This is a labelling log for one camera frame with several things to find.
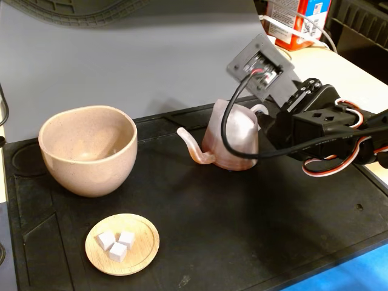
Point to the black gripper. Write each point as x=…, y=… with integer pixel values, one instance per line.
x=283, y=121

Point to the translucent pink kettle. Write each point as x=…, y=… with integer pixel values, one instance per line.
x=242, y=133

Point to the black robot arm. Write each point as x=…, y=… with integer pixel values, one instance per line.
x=368, y=153

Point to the beige speckled ceramic cup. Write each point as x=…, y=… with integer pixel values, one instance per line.
x=91, y=179

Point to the red white blue carton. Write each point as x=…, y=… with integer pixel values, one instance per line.
x=280, y=12

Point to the black work mat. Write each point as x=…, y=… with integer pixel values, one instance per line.
x=212, y=212

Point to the black plastic crate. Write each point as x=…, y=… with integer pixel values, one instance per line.
x=357, y=30

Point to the grey silicone mat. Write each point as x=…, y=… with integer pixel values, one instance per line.
x=151, y=60

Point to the round wooden saucer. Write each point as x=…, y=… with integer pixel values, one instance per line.
x=142, y=242

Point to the white cube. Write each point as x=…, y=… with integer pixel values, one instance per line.
x=117, y=253
x=106, y=241
x=126, y=239

